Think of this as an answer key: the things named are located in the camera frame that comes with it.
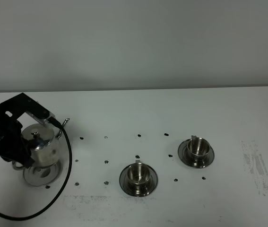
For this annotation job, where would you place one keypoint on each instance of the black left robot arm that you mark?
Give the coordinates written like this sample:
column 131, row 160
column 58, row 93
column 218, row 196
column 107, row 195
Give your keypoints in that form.
column 13, row 147

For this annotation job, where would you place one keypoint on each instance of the far stainless steel saucer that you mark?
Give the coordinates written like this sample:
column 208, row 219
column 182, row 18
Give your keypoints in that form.
column 194, row 163

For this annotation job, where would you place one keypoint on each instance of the near stainless steel teacup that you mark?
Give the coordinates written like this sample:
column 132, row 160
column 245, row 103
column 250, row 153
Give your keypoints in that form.
column 138, row 173

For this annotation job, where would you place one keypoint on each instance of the stainless steel teacup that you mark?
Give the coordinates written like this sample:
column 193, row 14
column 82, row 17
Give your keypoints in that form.
column 138, row 173
column 197, row 147

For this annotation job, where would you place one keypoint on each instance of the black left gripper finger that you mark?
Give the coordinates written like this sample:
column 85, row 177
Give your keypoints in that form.
column 24, row 153

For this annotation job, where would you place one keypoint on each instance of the steel teapot tray saucer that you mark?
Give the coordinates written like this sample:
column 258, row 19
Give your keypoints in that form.
column 42, row 176

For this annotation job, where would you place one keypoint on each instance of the far stainless steel teacup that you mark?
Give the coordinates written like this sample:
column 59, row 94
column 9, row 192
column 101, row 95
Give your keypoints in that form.
column 197, row 147

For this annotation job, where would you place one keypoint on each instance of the stainless steel teapot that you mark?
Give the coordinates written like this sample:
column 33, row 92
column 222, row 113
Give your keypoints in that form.
column 44, row 144

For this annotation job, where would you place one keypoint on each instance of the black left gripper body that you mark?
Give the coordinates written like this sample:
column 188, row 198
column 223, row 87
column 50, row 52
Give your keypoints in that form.
column 11, row 141

